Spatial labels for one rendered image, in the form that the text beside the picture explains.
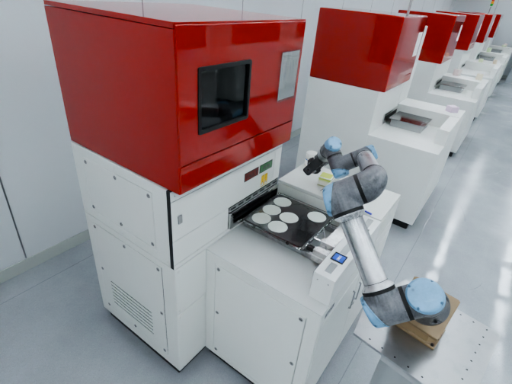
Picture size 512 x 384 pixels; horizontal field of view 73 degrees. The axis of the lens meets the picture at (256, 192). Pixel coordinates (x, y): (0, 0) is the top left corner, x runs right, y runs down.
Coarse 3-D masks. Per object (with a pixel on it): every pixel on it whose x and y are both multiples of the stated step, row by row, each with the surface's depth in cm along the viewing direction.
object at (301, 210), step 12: (264, 204) 192; (300, 204) 195; (276, 216) 182; (300, 216) 184; (264, 228) 173; (288, 228) 174; (300, 228) 175; (312, 228) 176; (288, 240) 166; (300, 240) 167
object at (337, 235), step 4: (340, 228) 182; (332, 232) 178; (336, 232) 178; (340, 232) 178; (332, 236) 175; (336, 236) 175; (340, 236) 175; (332, 240) 172; (336, 240) 172; (340, 240) 172; (324, 248) 166; (312, 256) 161; (316, 256) 161; (312, 260) 162; (316, 260) 161; (320, 260) 159
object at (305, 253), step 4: (248, 228) 185; (252, 228) 183; (260, 232) 181; (268, 236) 178; (276, 240) 176; (280, 244) 175; (284, 244) 174; (292, 248) 172; (296, 252) 171; (300, 252) 169; (304, 252) 168; (308, 252) 167; (304, 256) 169; (308, 256) 167
